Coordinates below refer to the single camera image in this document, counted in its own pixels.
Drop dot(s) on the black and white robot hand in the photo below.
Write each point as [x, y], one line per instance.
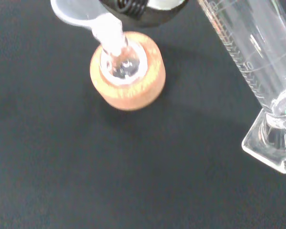
[155, 14]

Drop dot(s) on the clear round-bottom glass flask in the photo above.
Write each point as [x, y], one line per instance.
[122, 64]

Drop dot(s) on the clear plastic funnel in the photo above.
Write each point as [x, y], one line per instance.
[85, 12]

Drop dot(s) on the black bench cloth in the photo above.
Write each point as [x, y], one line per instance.
[85, 167]

